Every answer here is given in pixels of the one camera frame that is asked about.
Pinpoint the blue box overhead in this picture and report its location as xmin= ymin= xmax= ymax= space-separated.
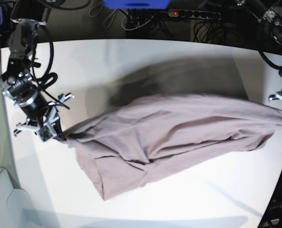
xmin=103 ymin=0 xmax=170 ymax=10

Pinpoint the mauve t-shirt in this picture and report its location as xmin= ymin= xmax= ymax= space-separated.
xmin=66 ymin=94 xmax=282 ymax=200

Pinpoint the black power strip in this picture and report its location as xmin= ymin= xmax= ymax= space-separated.
xmin=167 ymin=9 xmax=222 ymax=21

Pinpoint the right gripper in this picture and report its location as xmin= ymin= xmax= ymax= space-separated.
xmin=19 ymin=95 xmax=65 ymax=141

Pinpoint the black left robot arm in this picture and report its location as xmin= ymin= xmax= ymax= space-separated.
xmin=235 ymin=0 xmax=282 ymax=101

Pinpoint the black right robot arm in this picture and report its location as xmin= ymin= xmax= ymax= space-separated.
xmin=0 ymin=0 xmax=73 ymax=142

